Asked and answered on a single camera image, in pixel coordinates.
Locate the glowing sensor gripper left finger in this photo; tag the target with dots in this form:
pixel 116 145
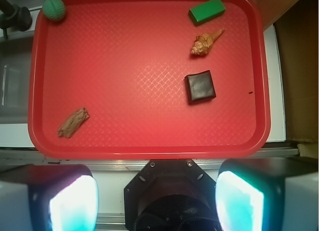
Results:
pixel 48 198

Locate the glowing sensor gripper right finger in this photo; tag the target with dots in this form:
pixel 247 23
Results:
pixel 268 194

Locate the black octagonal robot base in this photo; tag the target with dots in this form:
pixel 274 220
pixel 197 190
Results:
pixel 171 195

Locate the brown wood chip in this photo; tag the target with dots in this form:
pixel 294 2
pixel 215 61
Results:
pixel 72 123

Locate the dark brown square block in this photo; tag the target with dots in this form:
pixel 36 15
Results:
pixel 200 87

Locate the red plastic tray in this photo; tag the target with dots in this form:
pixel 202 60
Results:
pixel 125 62

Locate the orange spiral seashell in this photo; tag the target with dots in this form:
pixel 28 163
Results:
pixel 204 43

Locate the brown cardboard box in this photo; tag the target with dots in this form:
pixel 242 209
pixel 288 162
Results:
pixel 297 35

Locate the black clamp knob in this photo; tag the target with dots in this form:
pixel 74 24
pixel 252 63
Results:
pixel 13 16

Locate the green rectangular block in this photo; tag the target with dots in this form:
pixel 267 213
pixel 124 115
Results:
pixel 206 11

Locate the green textured ball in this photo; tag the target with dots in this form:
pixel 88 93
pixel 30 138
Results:
pixel 54 10

